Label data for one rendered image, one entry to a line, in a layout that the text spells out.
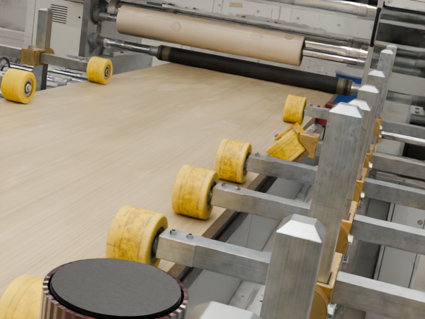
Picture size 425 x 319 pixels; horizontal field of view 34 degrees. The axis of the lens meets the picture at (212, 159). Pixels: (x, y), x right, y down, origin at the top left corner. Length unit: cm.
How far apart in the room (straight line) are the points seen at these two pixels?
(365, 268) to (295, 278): 259
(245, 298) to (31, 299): 94
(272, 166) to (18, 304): 77
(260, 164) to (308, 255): 82
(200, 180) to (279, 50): 180
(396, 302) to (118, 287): 58
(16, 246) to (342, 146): 45
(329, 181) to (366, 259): 235
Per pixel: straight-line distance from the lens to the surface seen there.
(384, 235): 108
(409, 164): 156
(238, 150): 132
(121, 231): 87
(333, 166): 75
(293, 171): 132
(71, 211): 109
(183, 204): 110
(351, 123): 74
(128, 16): 303
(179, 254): 86
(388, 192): 132
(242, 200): 109
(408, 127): 205
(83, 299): 28
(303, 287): 53
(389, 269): 298
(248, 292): 158
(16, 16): 1065
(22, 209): 108
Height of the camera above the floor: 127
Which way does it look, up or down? 14 degrees down
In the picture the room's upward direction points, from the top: 9 degrees clockwise
